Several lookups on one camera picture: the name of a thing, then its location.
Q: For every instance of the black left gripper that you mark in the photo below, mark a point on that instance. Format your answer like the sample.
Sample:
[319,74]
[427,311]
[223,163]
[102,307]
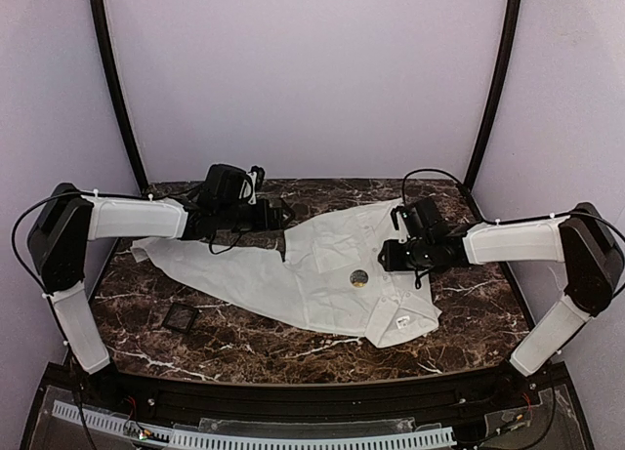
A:
[270,214]

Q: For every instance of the black square box near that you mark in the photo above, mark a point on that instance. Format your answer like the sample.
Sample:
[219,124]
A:
[180,318]

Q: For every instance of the white button shirt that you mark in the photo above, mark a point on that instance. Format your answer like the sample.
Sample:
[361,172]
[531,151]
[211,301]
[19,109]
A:
[308,286]

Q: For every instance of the white slotted cable duct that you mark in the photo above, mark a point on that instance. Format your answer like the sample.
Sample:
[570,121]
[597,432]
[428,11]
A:
[229,434]

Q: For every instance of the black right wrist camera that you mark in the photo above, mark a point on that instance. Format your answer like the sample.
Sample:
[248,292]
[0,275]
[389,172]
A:
[420,220]

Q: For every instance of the black frame post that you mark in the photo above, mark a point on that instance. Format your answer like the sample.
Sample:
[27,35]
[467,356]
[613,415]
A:
[116,96]
[500,69]

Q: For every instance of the black right frame post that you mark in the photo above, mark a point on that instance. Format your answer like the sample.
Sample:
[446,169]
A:
[500,69]

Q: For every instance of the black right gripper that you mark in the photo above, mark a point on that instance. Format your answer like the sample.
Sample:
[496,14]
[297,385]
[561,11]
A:
[388,259]

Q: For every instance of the black left frame post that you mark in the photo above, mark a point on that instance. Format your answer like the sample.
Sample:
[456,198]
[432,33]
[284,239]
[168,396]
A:
[116,96]

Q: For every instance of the black front table rail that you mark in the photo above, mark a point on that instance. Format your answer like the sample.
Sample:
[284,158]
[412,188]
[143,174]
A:
[451,398]

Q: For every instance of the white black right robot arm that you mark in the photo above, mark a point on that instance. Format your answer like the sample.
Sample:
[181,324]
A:
[581,250]

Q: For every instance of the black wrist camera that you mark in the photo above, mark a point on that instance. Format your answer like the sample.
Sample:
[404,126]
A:
[420,220]
[226,185]

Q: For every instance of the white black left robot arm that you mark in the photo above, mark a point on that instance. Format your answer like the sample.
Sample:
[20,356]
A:
[71,220]

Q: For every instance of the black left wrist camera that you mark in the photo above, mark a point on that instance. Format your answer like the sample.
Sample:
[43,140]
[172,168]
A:
[226,185]

